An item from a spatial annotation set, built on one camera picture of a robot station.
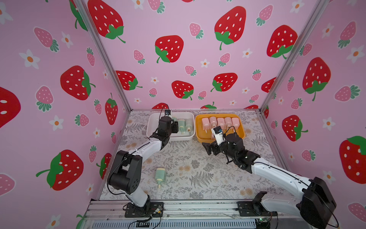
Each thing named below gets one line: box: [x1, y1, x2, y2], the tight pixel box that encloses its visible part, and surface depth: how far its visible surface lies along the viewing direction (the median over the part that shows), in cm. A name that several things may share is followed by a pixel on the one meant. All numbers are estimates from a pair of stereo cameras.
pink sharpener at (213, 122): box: [209, 116, 218, 129], surface depth 106 cm
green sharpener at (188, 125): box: [185, 119, 193, 136], surface depth 104 cm
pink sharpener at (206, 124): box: [202, 117, 211, 134], surface depth 106 cm
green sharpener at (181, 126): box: [178, 119, 186, 135], surface depth 106 cm
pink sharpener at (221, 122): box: [216, 117, 226, 130], surface depth 106 cm
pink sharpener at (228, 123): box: [223, 116, 234, 131], surface depth 106 cm
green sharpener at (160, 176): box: [155, 167, 166, 189], surface depth 81 cm
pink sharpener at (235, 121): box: [231, 117, 240, 130], surface depth 106 cm
